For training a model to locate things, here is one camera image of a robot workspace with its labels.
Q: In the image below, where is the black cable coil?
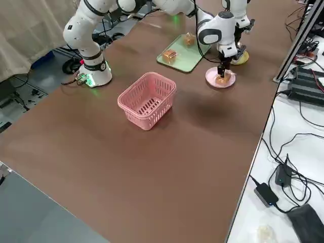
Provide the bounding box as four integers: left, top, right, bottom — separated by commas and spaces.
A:
62, 57, 82, 75

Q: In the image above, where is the black power adapter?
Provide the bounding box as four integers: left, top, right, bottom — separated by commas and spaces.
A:
275, 163, 294, 187
254, 182, 279, 208

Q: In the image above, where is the clear plastic bag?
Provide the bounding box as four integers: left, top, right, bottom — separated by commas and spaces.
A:
257, 224, 276, 241

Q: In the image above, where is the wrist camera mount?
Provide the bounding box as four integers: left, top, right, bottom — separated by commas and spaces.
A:
235, 45, 248, 61
243, 18, 256, 35

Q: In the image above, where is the aluminium camera post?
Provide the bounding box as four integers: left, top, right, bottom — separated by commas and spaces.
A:
272, 0, 324, 83

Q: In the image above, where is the brown bread pack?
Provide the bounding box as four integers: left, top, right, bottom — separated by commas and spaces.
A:
182, 32, 195, 47
162, 49, 178, 63
215, 72, 235, 84

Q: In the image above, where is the green plastic tray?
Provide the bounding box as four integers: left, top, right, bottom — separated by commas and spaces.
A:
156, 34, 212, 73

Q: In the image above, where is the blue plastic crate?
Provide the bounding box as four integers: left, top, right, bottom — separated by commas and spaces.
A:
30, 49, 55, 69

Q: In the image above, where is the green circuit board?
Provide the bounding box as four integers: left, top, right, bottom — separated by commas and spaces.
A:
75, 72, 89, 86

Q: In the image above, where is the yellow round plate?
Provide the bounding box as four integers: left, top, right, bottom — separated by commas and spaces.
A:
230, 50, 250, 66

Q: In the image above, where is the white round plate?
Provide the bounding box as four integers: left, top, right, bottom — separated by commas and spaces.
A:
205, 66, 236, 89

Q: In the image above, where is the small pink plastic basket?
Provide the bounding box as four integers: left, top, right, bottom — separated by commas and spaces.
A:
117, 72, 177, 131

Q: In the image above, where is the black power supply unit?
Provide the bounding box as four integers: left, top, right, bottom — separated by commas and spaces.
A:
293, 66, 324, 88
287, 77, 324, 105

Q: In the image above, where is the dark grey fabric pouch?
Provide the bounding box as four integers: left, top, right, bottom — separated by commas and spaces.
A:
287, 204, 324, 243

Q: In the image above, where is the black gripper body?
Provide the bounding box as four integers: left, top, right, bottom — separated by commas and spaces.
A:
234, 25, 246, 49
219, 54, 232, 67

